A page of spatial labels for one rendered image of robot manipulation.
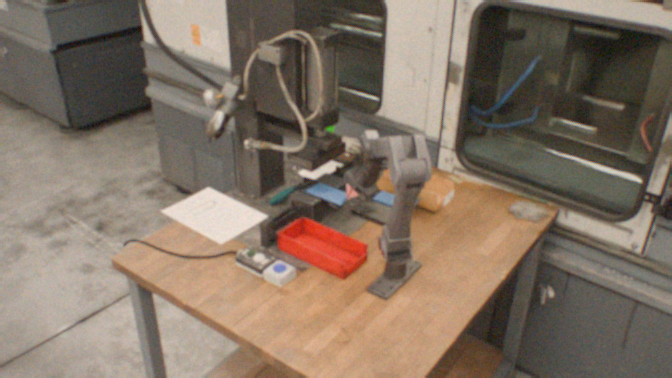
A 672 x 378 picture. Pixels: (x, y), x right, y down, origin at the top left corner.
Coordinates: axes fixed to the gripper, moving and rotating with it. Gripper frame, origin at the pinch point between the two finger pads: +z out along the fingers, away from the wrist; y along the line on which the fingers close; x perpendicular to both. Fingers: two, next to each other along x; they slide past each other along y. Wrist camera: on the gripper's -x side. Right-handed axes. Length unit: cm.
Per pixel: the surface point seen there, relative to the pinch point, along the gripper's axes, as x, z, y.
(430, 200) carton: -24.1, -3.7, -17.8
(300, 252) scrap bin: 24.1, 7.3, -3.9
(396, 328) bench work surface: 32, -10, -38
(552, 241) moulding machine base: -58, -4, -58
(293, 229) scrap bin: 17.2, 10.6, 3.9
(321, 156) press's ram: 3.9, -7.1, 14.0
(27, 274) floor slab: 25, 181, 104
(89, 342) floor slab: 35, 146, 45
